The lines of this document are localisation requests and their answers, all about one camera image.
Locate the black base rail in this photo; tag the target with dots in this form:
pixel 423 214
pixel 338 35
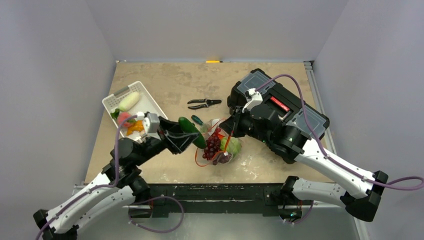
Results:
pixel 266 199

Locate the green toy leaf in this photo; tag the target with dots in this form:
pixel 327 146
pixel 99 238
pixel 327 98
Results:
pixel 115 114

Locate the green toy cabbage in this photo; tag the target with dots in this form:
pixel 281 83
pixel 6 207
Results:
pixel 234 146

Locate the purple toy grapes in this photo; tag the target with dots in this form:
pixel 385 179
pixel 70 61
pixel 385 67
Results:
pixel 212 153

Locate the white plastic basket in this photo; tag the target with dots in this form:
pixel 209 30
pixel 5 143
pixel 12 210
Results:
pixel 145 104

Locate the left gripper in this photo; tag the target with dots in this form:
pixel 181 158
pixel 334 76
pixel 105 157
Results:
pixel 175 142

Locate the green toy cucumber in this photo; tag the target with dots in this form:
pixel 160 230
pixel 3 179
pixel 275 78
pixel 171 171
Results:
pixel 188 127

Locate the white toy radish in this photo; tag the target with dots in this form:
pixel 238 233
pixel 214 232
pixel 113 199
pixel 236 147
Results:
pixel 129 101

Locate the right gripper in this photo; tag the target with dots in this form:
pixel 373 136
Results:
pixel 241 117

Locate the orange toy pepper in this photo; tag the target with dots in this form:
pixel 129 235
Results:
pixel 135 126

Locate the black plastic toolbox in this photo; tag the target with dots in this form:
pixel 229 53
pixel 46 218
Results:
pixel 300 120

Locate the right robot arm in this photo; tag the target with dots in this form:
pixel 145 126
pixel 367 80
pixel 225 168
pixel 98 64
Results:
pixel 356 190

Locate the black pliers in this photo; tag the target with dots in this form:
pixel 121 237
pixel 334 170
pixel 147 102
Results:
pixel 196 104

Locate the green handled screwdriver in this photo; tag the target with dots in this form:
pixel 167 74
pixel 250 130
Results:
pixel 197 120

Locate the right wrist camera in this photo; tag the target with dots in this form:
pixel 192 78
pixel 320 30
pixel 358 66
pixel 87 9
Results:
pixel 254 98

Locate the toy peach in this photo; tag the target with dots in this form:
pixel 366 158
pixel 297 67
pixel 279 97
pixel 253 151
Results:
pixel 124 118

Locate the clear zip top bag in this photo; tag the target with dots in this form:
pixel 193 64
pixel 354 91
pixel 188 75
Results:
pixel 206 130

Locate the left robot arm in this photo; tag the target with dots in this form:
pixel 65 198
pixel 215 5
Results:
pixel 119 182

